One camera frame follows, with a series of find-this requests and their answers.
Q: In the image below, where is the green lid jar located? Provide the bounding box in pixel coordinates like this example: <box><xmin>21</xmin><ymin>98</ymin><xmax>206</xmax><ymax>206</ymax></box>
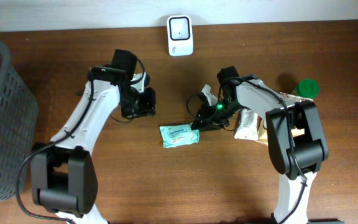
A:
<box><xmin>293</xmin><ymin>79</ymin><xmax>320</xmax><ymax>99</ymax></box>

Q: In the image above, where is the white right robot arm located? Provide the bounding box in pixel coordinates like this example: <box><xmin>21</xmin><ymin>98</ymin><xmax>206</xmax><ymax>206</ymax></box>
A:
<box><xmin>191</xmin><ymin>71</ymin><xmax>329</xmax><ymax>223</ymax></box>

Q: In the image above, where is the teal tissue pack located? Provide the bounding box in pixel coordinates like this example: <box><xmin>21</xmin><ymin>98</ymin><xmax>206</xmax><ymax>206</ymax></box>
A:
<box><xmin>159</xmin><ymin>123</ymin><xmax>200</xmax><ymax>148</ymax></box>

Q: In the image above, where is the white barcode scanner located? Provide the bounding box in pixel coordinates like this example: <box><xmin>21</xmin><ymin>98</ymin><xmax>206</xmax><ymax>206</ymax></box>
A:
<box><xmin>167</xmin><ymin>15</ymin><xmax>194</xmax><ymax>57</ymax></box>

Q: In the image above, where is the white cream tube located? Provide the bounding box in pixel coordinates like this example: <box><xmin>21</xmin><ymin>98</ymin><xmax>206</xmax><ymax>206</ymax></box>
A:
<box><xmin>234</xmin><ymin>108</ymin><xmax>258</xmax><ymax>141</ymax></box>

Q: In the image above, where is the beige snack bag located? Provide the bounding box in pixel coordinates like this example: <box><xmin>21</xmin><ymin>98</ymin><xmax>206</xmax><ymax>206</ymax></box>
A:
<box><xmin>255</xmin><ymin>91</ymin><xmax>314</xmax><ymax>146</ymax></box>

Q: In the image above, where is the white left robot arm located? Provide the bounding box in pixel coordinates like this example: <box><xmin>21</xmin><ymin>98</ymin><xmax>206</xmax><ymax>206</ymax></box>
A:
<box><xmin>25</xmin><ymin>65</ymin><xmax>155</xmax><ymax>223</ymax></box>

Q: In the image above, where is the grey plastic basket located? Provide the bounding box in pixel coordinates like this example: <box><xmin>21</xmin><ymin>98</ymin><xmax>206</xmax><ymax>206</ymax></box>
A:
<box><xmin>0</xmin><ymin>41</ymin><xmax>39</xmax><ymax>201</ymax></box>

